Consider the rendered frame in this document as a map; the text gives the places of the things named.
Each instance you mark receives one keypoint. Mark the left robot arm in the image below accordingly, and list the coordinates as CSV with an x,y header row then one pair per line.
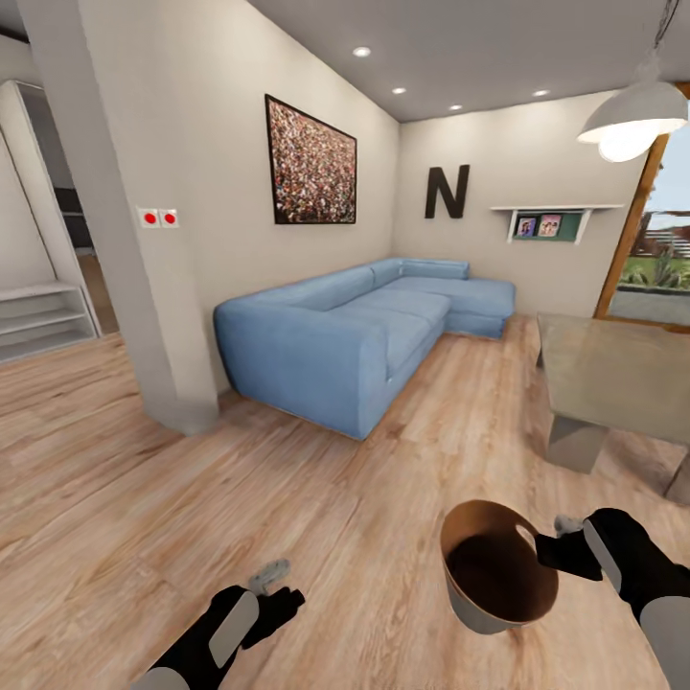
x,y
200,659

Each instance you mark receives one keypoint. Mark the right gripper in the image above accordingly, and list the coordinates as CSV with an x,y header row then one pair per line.
x,y
557,553

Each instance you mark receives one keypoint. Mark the sofa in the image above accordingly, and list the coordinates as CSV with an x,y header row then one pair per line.
x,y
337,350

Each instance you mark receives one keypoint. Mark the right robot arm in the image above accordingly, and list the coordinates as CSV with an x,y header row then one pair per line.
x,y
643,575

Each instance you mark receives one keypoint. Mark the door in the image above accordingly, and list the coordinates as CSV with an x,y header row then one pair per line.
x,y
649,280

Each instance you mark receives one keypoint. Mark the decorative sign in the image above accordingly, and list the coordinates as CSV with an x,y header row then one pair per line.
x,y
437,180

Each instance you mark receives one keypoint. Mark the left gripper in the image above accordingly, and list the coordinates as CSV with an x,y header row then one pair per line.
x,y
281,607

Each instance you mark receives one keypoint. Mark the trash can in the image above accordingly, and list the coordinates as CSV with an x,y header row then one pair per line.
x,y
494,579

